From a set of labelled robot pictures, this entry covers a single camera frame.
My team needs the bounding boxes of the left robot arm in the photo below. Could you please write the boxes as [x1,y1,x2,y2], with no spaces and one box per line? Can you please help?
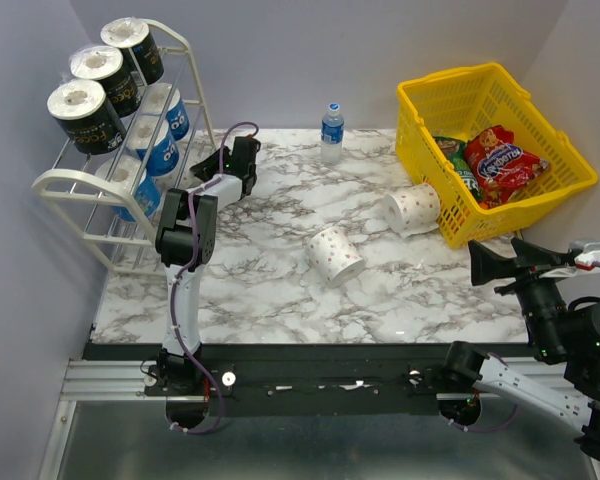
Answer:
[145,134,261,396]

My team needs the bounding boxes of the yellow plastic shopping basket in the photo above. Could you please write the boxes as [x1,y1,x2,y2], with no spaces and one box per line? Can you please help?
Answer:
[395,63,598,248]

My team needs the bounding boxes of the floral roll in centre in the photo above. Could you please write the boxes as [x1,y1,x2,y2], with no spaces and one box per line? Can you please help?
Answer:
[306,226,366,288]

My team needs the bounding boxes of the red snack bag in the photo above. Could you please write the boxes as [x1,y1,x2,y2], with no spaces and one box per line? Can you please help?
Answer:
[464,125,550,208]

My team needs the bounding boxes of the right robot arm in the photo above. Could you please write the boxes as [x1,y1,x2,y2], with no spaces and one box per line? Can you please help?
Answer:
[439,237,600,462]

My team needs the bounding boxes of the floral roll near basket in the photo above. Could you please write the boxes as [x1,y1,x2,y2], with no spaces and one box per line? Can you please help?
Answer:
[382,183,441,236]

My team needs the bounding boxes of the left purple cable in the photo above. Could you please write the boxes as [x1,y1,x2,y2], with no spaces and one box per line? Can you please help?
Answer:
[144,121,259,436]

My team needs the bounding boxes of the black roll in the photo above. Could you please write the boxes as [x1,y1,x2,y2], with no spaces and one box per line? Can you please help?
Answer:
[100,17,164,85]
[47,79,126,155]
[69,45,139,118]

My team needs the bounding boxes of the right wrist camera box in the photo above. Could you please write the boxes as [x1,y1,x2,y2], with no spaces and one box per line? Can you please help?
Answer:
[541,240,600,280]

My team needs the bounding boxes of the clear water bottle blue label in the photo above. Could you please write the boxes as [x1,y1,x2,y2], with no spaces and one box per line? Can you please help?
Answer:
[321,103,344,164]

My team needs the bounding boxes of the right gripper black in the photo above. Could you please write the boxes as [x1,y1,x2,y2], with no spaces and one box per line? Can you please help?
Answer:
[467,235,571,358]

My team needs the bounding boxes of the blue sea monsters roll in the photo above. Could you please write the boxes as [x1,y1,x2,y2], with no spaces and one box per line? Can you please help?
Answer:
[141,82,190,141]

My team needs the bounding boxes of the white metal shelf rack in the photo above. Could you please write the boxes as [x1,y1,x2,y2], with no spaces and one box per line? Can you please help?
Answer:
[32,17,216,276]

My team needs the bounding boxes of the green snack bag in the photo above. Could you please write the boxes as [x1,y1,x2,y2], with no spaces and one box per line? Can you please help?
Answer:
[433,136,482,202]

